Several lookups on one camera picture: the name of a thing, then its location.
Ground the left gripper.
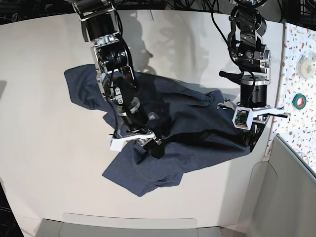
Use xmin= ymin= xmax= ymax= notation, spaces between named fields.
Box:
xmin=217 ymin=101 xmax=291 ymax=150

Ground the terrazzo patterned side board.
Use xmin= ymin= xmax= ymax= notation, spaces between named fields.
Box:
xmin=265 ymin=23 xmax=316 ymax=170

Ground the grey plastic bin right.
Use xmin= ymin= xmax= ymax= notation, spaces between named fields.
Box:
xmin=236 ymin=136 xmax=316 ymax=237

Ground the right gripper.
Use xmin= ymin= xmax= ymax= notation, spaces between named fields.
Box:
xmin=116 ymin=129 xmax=165 ymax=158

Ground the clear tape dispenser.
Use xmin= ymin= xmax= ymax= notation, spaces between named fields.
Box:
xmin=296 ymin=51 xmax=316 ymax=79

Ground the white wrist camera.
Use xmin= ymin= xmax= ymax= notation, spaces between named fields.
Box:
xmin=232 ymin=107 xmax=253 ymax=130
xmin=108 ymin=134 xmax=125 ymax=152

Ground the green tape roll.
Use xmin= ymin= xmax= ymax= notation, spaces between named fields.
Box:
xmin=292 ymin=93 xmax=307 ymax=110

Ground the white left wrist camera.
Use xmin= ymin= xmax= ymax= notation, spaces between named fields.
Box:
xmin=232 ymin=107 xmax=253 ymax=130

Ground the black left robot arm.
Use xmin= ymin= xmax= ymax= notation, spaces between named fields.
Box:
xmin=217 ymin=0 xmax=290 ymax=149

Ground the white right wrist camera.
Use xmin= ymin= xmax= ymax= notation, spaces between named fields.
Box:
xmin=108 ymin=134 xmax=125 ymax=152

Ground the grey plastic tray front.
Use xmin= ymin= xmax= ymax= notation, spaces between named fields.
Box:
xmin=36 ymin=213 xmax=223 ymax=237

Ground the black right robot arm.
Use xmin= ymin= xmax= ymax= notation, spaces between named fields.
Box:
xmin=70 ymin=0 xmax=164 ymax=158

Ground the blue t-shirt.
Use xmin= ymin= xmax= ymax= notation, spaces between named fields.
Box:
xmin=64 ymin=63 xmax=250 ymax=198

